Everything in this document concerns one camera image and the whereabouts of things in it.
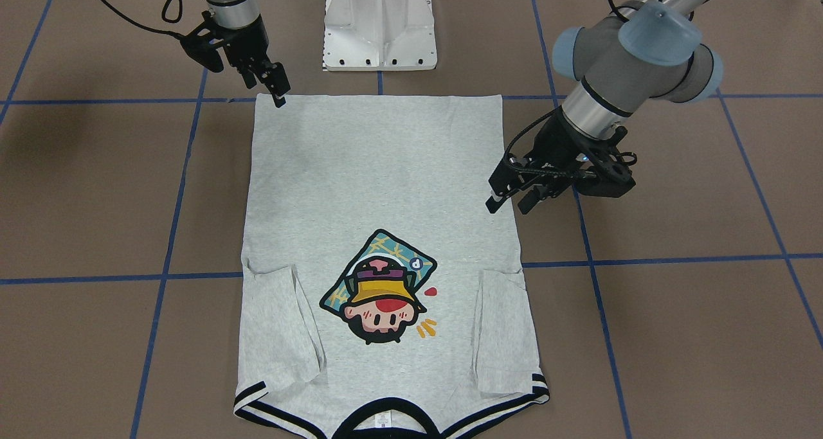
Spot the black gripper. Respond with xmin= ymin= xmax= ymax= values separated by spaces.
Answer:
xmin=485 ymin=108 xmax=637 ymax=215
xmin=188 ymin=12 xmax=291 ymax=108

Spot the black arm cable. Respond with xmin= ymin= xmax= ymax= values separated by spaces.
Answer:
xmin=80 ymin=0 xmax=213 ymax=41
xmin=505 ymin=0 xmax=695 ymax=170

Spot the white camera mast pedestal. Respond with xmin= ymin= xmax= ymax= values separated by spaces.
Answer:
xmin=321 ymin=0 xmax=438 ymax=72

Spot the grey cartoon print t-shirt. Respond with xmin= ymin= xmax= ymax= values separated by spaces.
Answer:
xmin=234 ymin=94 xmax=550 ymax=438

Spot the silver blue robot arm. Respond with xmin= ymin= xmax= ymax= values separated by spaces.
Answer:
xmin=485 ymin=0 xmax=723 ymax=214
xmin=173 ymin=0 xmax=291 ymax=107

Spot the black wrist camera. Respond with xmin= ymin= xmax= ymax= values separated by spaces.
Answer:
xmin=574 ymin=143 xmax=636 ymax=198
xmin=179 ymin=29 xmax=224 ymax=73

